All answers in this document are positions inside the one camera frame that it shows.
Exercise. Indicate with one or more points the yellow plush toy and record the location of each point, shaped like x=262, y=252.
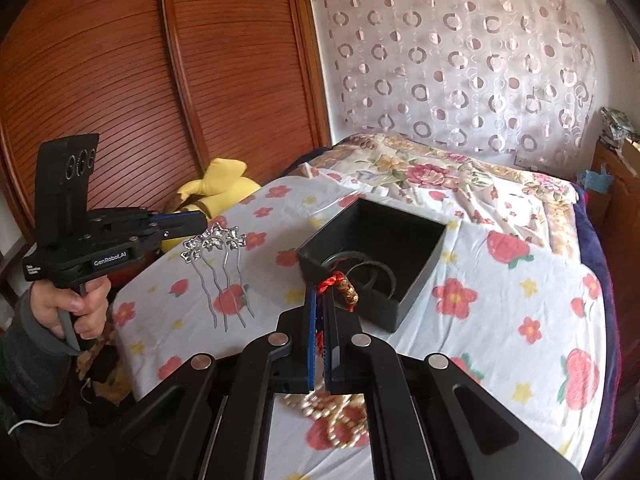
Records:
x=220, y=187

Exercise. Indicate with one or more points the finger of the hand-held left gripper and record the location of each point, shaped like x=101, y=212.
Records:
x=180, y=218
x=182, y=231

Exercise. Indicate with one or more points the dark green bangle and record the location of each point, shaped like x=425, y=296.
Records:
x=372, y=265

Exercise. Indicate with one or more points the person's left hand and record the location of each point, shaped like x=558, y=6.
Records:
x=47, y=307

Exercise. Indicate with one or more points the person's left forearm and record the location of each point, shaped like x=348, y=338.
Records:
x=27, y=360

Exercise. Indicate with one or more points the black box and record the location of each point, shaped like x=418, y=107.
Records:
x=380, y=240

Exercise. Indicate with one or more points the clutter on cabinet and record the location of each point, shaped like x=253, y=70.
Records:
x=619, y=127

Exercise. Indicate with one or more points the strawberry print bed sheet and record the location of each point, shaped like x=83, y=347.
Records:
x=500, y=310

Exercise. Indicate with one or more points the circle pattern sheer curtain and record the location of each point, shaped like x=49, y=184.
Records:
x=460, y=60

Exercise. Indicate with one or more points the silver flower hair comb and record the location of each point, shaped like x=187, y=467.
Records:
x=215, y=244

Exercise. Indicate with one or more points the floral quilt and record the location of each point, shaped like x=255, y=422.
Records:
x=440, y=170

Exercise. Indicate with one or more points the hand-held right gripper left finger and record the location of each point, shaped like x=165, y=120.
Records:
x=310, y=345

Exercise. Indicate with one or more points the dark blue blanket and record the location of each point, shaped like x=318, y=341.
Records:
x=607, y=260

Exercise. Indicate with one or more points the blue crumpled bag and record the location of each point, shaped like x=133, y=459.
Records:
x=596, y=181

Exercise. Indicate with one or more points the wooden louvred wardrobe door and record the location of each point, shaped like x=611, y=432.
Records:
x=95, y=85
x=240, y=50

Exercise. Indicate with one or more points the wooden bedside cabinet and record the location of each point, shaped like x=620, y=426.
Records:
x=617, y=190

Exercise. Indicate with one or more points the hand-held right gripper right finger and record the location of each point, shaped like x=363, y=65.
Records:
x=330, y=345

